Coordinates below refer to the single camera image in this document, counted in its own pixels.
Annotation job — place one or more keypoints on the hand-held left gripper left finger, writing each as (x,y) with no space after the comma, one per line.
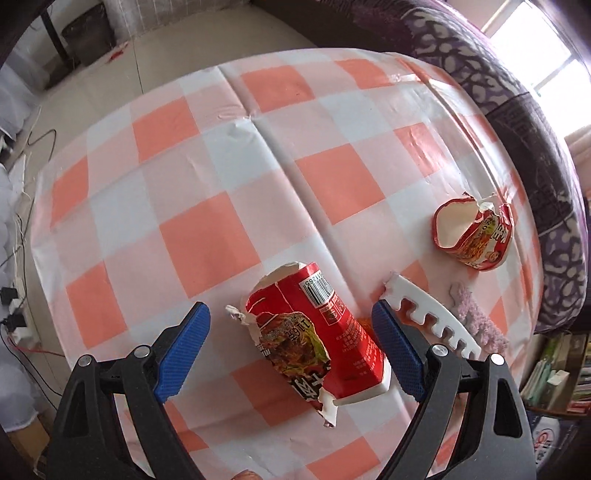
(182,350)

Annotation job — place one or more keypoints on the window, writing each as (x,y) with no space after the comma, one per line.
(545,41)

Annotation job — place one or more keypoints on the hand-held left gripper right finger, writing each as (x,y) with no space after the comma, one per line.
(397,350)

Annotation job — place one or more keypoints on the white power strip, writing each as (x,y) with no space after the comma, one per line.
(21,333)

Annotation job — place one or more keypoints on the dark waste basket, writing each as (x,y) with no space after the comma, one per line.
(87,32)

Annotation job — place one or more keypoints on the dark blue water carton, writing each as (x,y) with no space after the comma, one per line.
(551,438)

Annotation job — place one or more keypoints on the grey checked cloth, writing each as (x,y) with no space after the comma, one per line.
(175,18)

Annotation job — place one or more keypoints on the orange checked tablecloth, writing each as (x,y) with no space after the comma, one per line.
(184,184)

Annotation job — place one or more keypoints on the books on low shelf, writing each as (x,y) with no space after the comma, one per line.
(554,369)

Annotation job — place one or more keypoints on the white notched plastic strip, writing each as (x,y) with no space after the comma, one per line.
(415,295)

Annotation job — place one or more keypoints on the large torn red noodle cup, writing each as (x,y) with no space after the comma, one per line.
(332,341)

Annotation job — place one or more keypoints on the small torn red noodle cup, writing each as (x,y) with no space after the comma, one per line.
(480,240)

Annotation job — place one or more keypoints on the purple fuzzy foam piece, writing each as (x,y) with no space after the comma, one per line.
(480,318)

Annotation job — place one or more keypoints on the purple patterned bedspread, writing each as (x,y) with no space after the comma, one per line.
(545,152)

